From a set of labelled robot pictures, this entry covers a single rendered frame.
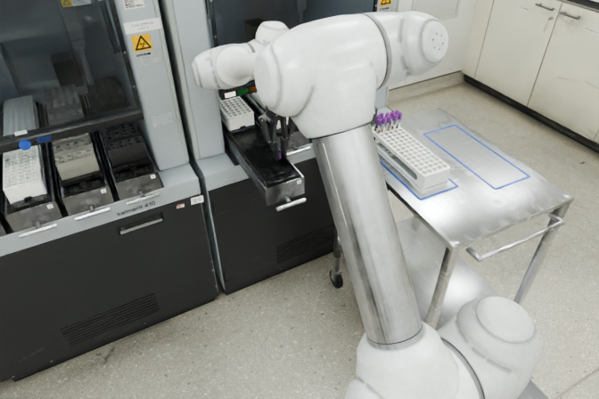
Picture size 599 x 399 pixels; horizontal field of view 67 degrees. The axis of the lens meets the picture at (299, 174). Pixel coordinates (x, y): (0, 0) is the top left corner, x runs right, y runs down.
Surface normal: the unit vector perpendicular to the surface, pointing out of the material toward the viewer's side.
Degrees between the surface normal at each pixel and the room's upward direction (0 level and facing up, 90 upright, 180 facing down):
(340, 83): 63
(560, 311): 0
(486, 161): 0
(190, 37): 90
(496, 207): 0
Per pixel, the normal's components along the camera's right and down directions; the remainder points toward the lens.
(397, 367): -0.29, -0.38
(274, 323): -0.01, -0.79
